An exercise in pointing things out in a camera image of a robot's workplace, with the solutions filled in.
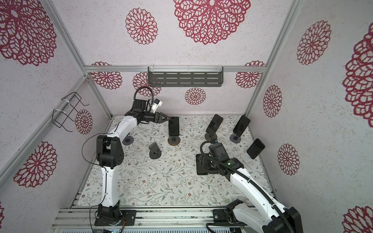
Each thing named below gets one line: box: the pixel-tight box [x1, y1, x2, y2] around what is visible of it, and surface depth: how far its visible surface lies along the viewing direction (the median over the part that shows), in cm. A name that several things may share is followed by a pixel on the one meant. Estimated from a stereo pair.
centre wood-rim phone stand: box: [167, 135, 181, 147], surface depth 107 cm
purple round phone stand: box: [229, 133, 242, 144], surface depth 108 cm
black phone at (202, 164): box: [195, 153, 209, 176], surface depth 92 cm
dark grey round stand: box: [149, 142, 162, 160], surface depth 95 cm
